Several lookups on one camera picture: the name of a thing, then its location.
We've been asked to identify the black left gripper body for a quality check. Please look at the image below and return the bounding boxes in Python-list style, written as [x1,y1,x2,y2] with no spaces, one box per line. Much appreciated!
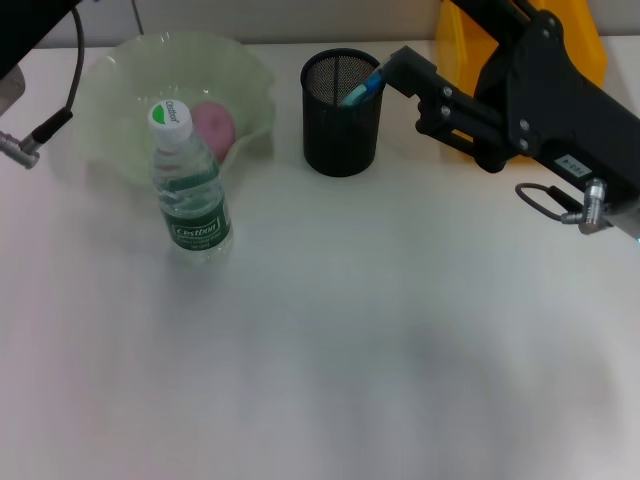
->
[0,0,77,80]

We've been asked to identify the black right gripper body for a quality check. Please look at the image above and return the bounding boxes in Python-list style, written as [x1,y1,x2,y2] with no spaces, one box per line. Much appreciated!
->
[473,10,640,222]

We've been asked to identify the blue sheathed scissors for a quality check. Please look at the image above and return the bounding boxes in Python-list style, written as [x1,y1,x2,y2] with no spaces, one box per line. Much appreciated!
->
[342,69,386,107]

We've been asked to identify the pink toy peach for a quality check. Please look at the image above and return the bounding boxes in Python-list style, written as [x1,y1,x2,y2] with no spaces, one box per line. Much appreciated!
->
[192,101,236,164]

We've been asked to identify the clear green-label water bottle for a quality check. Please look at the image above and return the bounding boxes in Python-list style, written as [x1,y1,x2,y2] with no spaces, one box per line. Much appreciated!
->
[147,98,234,270]

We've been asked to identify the green glass fruit plate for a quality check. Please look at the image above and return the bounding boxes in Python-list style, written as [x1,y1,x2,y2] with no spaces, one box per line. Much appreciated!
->
[69,30,277,191]

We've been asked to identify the black mesh pen holder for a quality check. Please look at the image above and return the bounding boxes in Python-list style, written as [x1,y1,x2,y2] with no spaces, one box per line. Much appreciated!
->
[299,48,387,178]

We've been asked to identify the yellow plastic bin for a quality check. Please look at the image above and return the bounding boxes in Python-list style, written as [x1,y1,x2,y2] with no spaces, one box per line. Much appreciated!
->
[433,0,609,167]

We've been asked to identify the right gripper cable with plug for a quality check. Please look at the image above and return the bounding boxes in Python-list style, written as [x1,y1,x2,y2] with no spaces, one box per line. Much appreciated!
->
[514,177,617,236]

